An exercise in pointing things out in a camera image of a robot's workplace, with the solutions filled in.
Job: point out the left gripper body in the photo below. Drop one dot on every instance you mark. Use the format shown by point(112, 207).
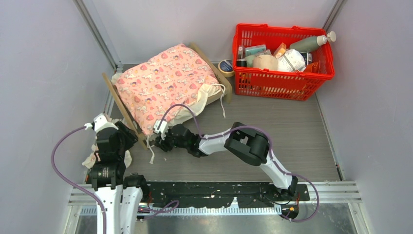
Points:
point(127, 138)

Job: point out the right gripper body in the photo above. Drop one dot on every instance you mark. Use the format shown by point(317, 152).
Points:
point(170, 142)

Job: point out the pink unicorn mattress cushion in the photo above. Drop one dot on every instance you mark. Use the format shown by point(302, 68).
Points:
point(167, 84)

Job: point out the wooden pet bed frame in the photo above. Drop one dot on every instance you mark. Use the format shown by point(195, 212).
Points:
point(213, 71)

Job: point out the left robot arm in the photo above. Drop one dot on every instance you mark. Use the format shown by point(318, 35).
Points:
point(118, 195)

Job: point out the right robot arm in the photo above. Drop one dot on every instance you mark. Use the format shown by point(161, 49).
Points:
point(247, 143)

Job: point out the small pink ruffled pillow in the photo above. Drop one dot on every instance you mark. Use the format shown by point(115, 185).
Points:
point(91, 159)

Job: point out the teal box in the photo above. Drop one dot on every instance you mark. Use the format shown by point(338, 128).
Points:
point(251, 50)

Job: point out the beige tape roll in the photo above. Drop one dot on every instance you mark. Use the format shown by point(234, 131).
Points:
point(268, 62)

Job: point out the red plastic basket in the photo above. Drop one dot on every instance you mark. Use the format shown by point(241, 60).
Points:
point(272, 84)

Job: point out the orange small box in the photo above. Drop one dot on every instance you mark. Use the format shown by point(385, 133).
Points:
point(280, 51)

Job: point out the white round pouch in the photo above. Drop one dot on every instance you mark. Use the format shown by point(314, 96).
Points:
point(291, 61)

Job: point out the orange snack packet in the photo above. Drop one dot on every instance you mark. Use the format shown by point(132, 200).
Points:
point(313, 67)

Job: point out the green pump bottle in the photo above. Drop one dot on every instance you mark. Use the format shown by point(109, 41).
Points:
point(313, 43)

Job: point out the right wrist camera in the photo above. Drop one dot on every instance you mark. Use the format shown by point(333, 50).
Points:
point(161, 127)

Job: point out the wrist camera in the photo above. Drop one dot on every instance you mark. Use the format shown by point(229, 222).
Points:
point(161, 127)
point(100, 123)

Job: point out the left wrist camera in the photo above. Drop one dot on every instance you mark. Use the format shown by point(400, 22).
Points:
point(100, 123)

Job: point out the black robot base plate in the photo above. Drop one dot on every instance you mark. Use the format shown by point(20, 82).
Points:
point(220, 194)

